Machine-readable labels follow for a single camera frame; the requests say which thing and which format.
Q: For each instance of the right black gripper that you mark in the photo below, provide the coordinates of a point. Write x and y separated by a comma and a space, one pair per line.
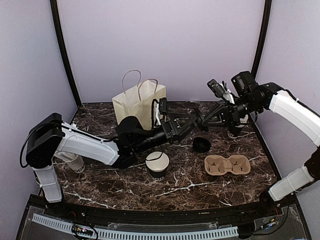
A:
230, 116

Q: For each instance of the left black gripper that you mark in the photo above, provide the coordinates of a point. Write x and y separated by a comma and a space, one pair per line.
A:
172, 128

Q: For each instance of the stack of black coffee lids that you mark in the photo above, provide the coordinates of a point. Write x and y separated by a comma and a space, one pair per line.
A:
201, 145

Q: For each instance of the single black paper coffee cup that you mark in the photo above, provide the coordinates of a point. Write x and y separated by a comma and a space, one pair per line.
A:
157, 163

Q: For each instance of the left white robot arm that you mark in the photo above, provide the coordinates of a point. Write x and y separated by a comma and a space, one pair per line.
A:
53, 137

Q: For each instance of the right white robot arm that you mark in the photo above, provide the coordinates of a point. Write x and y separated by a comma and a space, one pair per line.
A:
281, 102

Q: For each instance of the brown pulp cup carrier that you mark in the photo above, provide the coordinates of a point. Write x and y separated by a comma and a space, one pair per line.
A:
217, 165

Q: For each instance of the white cup holding straws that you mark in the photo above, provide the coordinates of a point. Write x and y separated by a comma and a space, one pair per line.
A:
77, 164

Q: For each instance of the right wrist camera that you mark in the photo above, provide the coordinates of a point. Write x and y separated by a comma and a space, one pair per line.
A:
221, 91

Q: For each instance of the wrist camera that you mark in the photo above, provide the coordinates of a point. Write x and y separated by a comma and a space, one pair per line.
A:
221, 91
159, 110

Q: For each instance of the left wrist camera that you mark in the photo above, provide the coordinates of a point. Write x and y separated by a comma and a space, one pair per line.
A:
159, 110

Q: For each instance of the cream paper bag with handles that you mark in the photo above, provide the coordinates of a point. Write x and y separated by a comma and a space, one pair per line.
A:
137, 101

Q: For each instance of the black front frame rail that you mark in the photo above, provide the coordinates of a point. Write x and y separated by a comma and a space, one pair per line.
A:
239, 214

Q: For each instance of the right black corner post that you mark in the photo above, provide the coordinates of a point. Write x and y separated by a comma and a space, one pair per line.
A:
262, 37

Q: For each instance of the black corner post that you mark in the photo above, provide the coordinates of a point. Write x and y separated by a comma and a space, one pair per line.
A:
63, 52
262, 37

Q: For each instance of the grey slotted cable duct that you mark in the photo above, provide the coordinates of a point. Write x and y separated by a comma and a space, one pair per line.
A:
119, 231

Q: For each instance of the left black corner post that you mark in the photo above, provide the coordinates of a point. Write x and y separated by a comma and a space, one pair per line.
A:
63, 52

